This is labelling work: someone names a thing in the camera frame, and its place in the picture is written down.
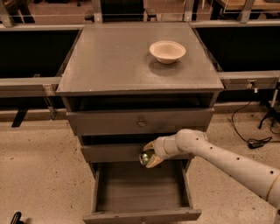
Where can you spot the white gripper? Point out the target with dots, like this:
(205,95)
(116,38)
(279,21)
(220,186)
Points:
(159,147)

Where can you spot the grey metal rail frame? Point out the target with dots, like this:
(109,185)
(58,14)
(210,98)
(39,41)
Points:
(26,84)

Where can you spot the grey top drawer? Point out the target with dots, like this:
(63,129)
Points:
(140,121)

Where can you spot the green soda can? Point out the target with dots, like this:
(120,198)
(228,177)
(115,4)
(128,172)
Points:
(145,157)

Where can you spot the black power adapter with cable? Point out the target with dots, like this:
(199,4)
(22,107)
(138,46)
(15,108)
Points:
(252,143)

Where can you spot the grey drawer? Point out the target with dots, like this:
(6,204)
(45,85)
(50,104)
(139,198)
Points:
(140,121)
(128,193)
(107,153)

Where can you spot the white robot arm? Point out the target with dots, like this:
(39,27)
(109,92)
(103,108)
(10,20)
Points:
(261,179)

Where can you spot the white paper bowl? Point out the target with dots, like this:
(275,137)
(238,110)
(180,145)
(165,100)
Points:
(167,52)

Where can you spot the grey middle drawer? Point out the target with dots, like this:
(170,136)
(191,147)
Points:
(107,153)

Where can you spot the grey bottom drawer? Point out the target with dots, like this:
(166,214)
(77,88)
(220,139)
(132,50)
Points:
(128,193)

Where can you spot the grey drawer cabinet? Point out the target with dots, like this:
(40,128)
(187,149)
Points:
(134,102)

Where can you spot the black object on floor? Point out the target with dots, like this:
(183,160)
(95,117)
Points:
(16,219)

